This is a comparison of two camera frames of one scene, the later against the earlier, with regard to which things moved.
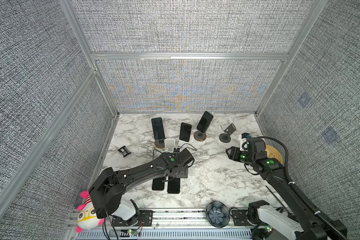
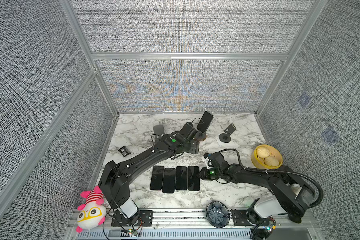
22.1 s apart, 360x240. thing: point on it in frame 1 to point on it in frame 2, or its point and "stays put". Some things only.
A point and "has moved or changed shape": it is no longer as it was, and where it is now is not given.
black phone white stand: (185, 132) has moved or changed shape
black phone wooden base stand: (205, 122) stays put
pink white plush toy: (87, 218) stays put
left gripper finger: (178, 171) to (193, 146)
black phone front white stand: (158, 184) stays put
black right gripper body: (240, 155) to (211, 174)
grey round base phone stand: (226, 137) stays put
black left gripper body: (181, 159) to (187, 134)
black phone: (157, 125) to (181, 177)
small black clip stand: (124, 151) stays put
